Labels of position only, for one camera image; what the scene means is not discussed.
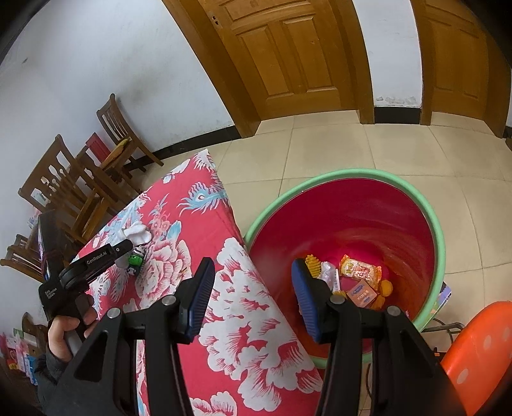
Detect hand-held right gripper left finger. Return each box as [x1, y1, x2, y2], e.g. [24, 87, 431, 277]
[54, 257, 217, 416]

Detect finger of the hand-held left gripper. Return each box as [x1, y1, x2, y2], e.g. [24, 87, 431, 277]
[107, 239, 134, 261]

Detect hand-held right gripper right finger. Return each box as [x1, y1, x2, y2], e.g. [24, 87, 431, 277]
[291, 258, 457, 416]

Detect small green packet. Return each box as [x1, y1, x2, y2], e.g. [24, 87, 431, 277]
[127, 247, 147, 273]

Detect white plastic bag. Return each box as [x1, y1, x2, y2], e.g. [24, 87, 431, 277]
[320, 261, 341, 293]

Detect orange cardboard box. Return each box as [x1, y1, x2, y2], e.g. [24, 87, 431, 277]
[346, 280, 377, 309]

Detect clear orange-edged snack packet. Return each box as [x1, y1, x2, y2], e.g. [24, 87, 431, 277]
[339, 255, 383, 289]

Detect red basin with green rim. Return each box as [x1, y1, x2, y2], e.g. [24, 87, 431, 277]
[243, 168, 447, 369]

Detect person's left forearm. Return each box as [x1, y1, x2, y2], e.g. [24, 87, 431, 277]
[34, 346, 76, 414]

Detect person's left hand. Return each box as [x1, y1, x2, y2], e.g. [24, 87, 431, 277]
[47, 307, 99, 361]

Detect white cloth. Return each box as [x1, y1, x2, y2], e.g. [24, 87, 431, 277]
[115, 223, 153, 269]

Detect red floral tablecloth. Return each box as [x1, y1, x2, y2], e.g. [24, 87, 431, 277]
[74, 149, 325, 416]

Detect yellow seat cushion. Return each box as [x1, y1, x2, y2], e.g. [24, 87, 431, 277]
[100, 138, 133, 165]

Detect red box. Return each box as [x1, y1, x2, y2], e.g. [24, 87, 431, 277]
[85, 133, 113, 161]

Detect wooden chair with cushion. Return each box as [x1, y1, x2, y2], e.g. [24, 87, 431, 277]
[96, 93, 165, 177]

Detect colourful printed card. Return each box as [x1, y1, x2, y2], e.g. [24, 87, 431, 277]
[433, 282, 453, 313]

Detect orange plastic stool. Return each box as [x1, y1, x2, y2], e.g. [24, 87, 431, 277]
[440, 301, 512, 416]

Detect wooden panel door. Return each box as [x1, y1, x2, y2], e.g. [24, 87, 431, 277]
[162, 0, 375, 139]
[412, 0, 512, 139]

